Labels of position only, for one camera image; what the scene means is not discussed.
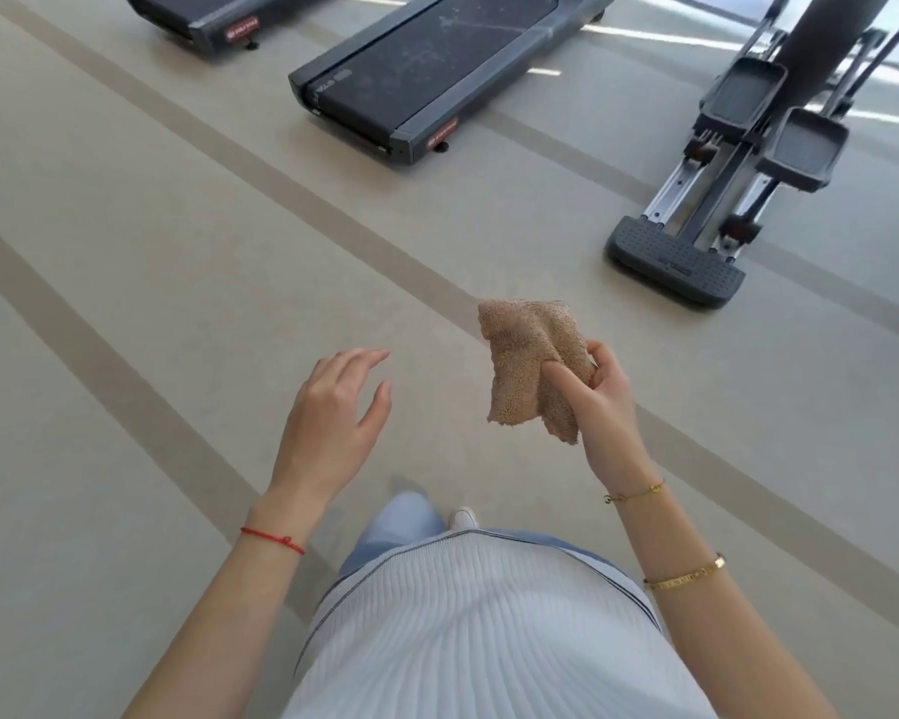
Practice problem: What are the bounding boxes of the person's right hand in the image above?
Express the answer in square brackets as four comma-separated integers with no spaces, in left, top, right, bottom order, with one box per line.
[542,340,653,487]

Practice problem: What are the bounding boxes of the person's left hand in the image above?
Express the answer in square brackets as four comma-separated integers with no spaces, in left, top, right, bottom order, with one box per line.
[268,348,394,507]

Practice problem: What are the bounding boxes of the beige cleaning cloth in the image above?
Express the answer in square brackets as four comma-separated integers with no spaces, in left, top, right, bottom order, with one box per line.
[477,297,599,446]

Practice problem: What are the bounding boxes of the black treadmill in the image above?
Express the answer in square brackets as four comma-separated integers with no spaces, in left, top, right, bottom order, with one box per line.
[122,0,339,62]
[288,0,619,172]

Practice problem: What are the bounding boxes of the person's left forearm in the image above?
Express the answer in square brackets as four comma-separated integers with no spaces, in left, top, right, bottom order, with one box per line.
[123,485,331,719]

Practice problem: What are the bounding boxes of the person's right forearm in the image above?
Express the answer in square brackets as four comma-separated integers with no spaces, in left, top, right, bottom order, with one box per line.
[602,470,840,719]

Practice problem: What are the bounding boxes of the person's blue jeans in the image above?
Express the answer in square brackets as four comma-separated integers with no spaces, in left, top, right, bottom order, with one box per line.
[337,491,623,592]

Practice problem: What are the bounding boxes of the person's white ribbed top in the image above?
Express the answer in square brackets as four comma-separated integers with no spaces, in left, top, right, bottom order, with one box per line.
[281,527,713,719]

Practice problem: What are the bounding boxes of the grey elliptical machine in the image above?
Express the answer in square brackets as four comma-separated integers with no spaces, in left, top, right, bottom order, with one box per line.
[604,0,899,312]

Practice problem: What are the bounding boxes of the gold bangle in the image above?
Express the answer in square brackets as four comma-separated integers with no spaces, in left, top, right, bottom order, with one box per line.
[642,553,726,592]

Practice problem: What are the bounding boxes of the red string bracelet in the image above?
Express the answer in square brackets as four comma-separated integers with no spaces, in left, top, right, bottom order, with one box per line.
[239,524,307,556]

